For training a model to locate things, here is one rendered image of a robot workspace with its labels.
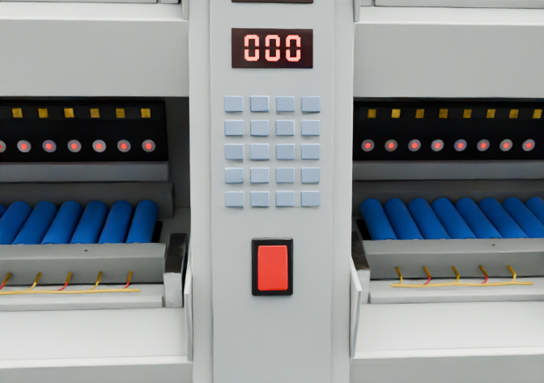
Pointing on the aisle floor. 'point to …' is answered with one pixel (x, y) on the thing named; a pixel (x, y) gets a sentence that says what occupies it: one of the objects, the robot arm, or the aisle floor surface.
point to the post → (202, 221)
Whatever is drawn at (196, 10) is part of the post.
